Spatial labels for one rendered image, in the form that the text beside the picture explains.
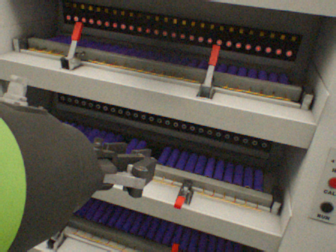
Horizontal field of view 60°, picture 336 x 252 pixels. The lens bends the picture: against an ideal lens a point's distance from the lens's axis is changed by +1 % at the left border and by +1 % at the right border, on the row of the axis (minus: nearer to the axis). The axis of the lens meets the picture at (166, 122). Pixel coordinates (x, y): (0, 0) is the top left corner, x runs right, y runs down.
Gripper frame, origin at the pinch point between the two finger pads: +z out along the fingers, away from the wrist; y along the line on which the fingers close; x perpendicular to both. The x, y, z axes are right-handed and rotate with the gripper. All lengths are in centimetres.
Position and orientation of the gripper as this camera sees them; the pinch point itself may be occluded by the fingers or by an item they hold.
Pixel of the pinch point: (127, 157)
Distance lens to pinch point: 40.2
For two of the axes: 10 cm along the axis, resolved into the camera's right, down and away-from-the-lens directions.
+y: -9.5, -2.2, 2.2
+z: 2.1, 0.6, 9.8
